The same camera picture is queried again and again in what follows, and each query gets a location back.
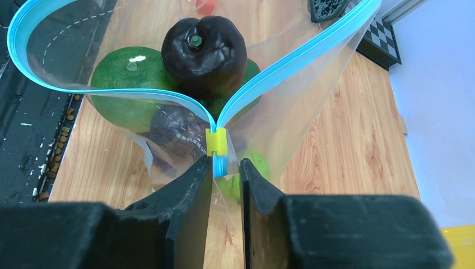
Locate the dark purple toy plum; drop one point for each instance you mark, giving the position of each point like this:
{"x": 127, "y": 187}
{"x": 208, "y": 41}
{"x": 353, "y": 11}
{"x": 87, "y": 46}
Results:
{"x": 205, "y": 58}

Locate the yellow plastic basket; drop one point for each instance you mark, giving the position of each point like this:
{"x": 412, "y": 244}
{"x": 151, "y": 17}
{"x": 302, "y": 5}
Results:
{"x": 461, "y": 243}

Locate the small orange block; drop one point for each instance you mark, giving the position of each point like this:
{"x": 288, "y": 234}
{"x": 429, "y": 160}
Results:
{"x": 205, "y": 7}

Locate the dark red toy grapes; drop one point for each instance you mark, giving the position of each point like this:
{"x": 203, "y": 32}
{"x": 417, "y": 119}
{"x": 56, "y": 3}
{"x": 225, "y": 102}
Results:
{"x": 176, "y": 139}

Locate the black white checkerboard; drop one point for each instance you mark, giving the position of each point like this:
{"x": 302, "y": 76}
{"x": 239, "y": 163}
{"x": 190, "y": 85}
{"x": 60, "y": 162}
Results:
{"x": 379, "y": 44}

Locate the clear zip top bag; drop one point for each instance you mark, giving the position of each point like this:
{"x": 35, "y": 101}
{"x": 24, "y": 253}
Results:
{"x": 300, "y": 63}

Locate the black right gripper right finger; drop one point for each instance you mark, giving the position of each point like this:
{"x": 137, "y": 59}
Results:
{"x": 336, "y": 231}

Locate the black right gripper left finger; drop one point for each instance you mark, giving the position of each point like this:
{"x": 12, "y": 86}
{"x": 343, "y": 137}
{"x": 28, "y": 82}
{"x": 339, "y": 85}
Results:
{"x": 166, "y": 229}

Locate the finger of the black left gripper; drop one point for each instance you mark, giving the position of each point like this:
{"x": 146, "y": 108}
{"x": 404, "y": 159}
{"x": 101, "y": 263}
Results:
{"x": 326, "y": 10}

